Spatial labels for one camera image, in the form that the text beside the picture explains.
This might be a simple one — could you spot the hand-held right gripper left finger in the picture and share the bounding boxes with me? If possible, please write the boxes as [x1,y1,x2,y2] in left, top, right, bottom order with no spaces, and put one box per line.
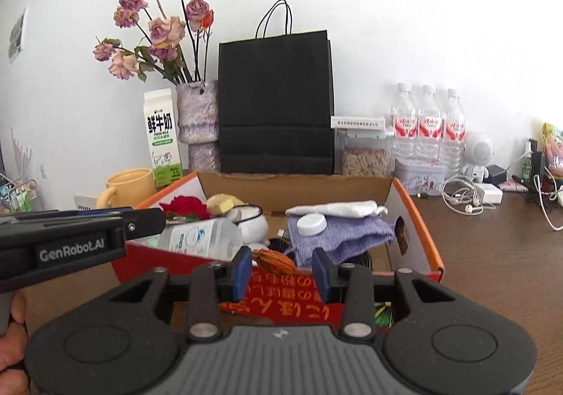
[108,246,252,342]

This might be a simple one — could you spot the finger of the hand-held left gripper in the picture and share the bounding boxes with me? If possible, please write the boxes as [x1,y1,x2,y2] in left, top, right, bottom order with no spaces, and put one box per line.
[0,207,167,242]

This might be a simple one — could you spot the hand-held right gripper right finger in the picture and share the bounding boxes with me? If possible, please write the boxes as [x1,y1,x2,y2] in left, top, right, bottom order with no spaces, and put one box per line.
[313,247,456,342]

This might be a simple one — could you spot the red artificial flower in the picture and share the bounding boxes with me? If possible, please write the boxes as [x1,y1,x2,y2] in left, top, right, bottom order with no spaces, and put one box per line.
[159,195,212,222]

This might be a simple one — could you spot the red cardboard box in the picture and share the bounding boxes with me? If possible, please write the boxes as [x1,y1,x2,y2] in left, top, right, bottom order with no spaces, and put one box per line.
[111,170,445,330]

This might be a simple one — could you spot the white plush toy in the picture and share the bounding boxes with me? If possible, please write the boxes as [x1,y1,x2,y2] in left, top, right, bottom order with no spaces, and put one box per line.
[226,206,270,248]

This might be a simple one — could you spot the purple drawstring pouch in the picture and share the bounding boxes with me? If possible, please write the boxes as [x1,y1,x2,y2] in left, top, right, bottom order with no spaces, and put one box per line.
[287,214,397,267]

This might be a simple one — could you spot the white bottle cap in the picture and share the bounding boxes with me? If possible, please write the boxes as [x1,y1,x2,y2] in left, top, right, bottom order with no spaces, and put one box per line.
[296,214,328,236]

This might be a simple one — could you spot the clear plastic bottle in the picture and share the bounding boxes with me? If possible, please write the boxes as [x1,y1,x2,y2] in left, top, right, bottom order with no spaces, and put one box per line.
[150,219,244,264]

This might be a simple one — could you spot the white cloth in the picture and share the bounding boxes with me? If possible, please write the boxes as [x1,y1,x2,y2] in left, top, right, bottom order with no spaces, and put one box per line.
[285,200,390,218]

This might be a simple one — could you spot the yellow plush toy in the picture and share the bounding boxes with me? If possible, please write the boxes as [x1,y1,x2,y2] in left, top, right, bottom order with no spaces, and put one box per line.
[206,194,245,217]

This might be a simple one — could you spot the person's left hand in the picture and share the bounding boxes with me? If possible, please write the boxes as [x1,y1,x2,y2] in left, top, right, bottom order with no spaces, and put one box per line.
[0,290,31,395]

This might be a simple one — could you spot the yellow mug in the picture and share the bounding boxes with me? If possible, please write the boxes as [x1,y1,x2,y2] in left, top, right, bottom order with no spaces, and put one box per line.
[96,168,157,208]

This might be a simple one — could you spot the storage rack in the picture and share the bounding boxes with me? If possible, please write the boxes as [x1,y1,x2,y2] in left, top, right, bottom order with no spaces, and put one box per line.
[0,173,42,215]

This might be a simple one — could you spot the white green milk carton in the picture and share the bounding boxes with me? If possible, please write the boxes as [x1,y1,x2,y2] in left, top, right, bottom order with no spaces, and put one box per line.
[144,88,184,191]

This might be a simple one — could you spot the purple textured vase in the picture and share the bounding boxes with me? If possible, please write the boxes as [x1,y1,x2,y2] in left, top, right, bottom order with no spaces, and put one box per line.
[176,80,221,173]

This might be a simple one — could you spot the clear container of seeds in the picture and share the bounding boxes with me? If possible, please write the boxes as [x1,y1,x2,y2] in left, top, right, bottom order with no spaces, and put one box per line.
[339,131,392,178]

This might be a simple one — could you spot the printed tin box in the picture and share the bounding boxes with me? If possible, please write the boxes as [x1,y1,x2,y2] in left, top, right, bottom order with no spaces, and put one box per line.
[393,157,446,196]

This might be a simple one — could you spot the white flat box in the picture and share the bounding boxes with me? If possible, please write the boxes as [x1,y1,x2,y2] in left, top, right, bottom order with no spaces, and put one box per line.
[331,115,385,130]

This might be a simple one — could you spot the white earphones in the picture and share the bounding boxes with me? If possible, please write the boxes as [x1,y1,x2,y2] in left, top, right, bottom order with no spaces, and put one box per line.
[441,177,485,214]

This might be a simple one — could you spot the black paper bag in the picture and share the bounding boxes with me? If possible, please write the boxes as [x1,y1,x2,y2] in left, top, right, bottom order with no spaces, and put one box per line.
[219,0,336,176]

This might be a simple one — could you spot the clear water bottle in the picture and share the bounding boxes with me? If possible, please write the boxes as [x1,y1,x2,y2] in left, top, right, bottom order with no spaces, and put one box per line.
[391,83,418,158]
[416,84,443,160]
[441,88,467,176]

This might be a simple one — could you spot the white charger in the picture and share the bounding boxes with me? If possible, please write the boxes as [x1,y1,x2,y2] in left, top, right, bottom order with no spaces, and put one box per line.
[475,184,504,204]

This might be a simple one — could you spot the dried rose bouquet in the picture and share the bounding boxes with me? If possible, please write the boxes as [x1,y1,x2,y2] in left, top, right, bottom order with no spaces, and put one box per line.
[92,0,215,85]

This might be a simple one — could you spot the white robot speaker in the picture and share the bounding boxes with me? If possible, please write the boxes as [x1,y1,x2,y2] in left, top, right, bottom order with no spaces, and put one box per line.
[462,132,495,182]

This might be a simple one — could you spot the black power adapter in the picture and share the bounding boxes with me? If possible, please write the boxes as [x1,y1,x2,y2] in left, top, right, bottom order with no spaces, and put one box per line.
[488,165,511,185]

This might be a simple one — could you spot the black upright device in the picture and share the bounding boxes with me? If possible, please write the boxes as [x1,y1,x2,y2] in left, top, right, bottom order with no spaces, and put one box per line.
[530,140,546,193]

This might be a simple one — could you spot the yellow snack bag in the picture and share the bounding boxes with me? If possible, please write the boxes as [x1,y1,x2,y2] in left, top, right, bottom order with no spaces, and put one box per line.
[541,122,563,178]

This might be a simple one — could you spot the white wall vent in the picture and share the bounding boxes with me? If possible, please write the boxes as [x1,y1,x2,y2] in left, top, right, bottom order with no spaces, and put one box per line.
[73,195,98,213]

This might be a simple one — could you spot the wall poster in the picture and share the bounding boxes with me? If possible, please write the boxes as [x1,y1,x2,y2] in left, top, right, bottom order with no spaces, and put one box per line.
[8,5,29,65]

